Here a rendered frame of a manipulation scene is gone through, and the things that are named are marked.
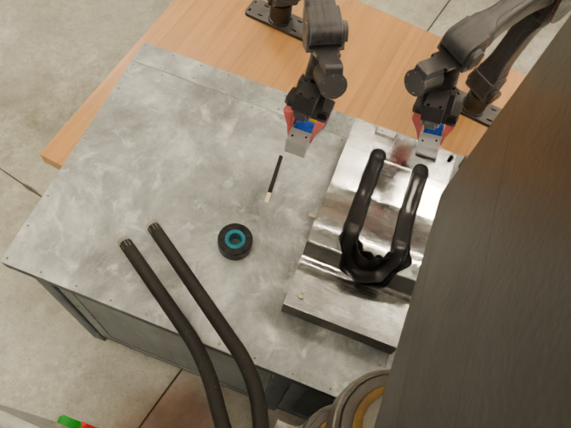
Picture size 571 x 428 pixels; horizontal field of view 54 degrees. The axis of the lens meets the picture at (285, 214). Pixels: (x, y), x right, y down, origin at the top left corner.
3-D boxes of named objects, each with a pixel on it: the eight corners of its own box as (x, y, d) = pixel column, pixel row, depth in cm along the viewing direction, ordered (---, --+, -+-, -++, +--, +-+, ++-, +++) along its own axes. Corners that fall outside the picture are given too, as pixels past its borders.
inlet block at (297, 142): (302, 108, 135) (305, 94, 131) (322, 115, 135) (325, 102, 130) (284, 151, 130) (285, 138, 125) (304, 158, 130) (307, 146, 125)
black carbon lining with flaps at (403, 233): (370, 149, 137) (378, 127, 128) (432, 172, 135) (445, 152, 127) (324, 274, 122) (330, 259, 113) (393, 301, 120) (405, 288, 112)
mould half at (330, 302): (348, 137, 146) (358, 107, 134) (443, 172, 144) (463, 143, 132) (280, 311, 124) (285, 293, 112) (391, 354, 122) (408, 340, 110)
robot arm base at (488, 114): (514, 116, 144) (522, 97, 146) (443, 83, 146) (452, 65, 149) (501, 133, 151) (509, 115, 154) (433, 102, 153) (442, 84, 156)
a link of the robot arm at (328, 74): (355, 97, 112) (360, 40, 104) (313, 100, 110) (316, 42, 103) (341, 71, 120) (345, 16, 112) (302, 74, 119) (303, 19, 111)
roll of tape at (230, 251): (219, 262, 128) (219, 256, 125) (216, 231, 131) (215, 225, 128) (254, 258, 129) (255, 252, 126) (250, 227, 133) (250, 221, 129)
